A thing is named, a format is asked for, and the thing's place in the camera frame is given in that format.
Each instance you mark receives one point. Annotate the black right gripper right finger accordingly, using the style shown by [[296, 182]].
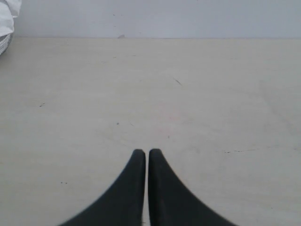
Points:
[[171, 203]]

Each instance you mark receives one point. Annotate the white t-shirt red lettering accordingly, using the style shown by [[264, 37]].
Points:
[[9, 10]]

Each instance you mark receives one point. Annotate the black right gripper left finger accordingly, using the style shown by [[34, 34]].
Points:
[[122, 203]]

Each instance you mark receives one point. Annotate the metal mesh strainer bowl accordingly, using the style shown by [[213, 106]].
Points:
[[5, 42]]

